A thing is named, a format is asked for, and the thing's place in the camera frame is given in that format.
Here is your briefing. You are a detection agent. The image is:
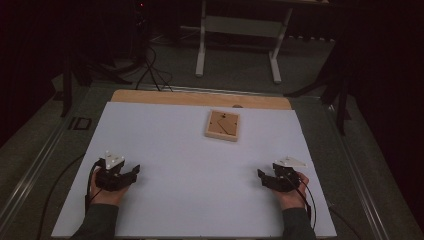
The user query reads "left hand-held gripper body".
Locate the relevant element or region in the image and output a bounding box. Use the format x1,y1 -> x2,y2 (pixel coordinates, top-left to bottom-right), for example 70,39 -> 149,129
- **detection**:
94,150 -> 137,193

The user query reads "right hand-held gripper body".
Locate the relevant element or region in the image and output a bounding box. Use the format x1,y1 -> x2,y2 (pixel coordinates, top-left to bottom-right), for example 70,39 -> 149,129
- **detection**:
266,156 -> 308,194

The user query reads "wooden picture frame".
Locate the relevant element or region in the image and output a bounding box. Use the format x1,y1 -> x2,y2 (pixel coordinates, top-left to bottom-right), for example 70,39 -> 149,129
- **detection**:
204,109 -> 241,143

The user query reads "person's left hand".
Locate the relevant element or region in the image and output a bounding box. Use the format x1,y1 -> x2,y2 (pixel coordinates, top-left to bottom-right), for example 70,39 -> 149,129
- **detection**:
89,166 -> 131,208

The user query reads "person's right hand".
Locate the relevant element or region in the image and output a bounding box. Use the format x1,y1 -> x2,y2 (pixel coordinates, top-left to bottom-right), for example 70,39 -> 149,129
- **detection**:
271,171 -> 311,211

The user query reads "white table mat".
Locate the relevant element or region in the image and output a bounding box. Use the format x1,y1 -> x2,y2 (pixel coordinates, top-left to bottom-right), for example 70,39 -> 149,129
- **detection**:
51,101 -> 338,238

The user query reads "black floor socket plate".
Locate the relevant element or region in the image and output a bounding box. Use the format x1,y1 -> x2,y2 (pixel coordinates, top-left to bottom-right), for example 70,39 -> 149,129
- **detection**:
68,116 -> 93,131

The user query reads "black tripod stand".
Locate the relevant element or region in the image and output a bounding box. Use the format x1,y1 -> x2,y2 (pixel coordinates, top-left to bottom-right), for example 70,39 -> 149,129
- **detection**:
283,39 -> 354,136

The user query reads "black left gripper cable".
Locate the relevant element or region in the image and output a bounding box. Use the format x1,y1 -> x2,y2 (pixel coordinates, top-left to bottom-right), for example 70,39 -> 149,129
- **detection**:
84,158 -> 105,214

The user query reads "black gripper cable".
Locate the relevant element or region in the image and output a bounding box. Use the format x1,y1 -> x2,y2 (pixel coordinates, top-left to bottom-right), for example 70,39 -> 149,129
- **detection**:
84,158 -> 105,214
284,174 -> 318,232

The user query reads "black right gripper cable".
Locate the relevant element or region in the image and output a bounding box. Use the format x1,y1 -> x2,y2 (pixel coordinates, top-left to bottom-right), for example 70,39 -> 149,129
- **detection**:
284,174 -> 318,232

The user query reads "thin black floor cable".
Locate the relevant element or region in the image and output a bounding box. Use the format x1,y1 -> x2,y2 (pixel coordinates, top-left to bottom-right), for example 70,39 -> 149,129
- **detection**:
34,152 -> 86,240
328,205 -> 363,240

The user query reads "metal floor rail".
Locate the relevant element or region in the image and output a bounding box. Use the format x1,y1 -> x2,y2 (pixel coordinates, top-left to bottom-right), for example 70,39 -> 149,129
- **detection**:
0,111 -> 73,231
323,101 -> 393,240

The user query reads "black floor cable bundle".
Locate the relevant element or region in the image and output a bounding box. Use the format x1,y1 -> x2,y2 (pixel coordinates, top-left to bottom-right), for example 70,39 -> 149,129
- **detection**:
134,43 -> 175,93

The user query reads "white metal desk frame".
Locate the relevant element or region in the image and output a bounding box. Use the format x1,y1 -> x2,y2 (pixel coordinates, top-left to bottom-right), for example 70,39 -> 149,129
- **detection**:
194,0 -> 329,84

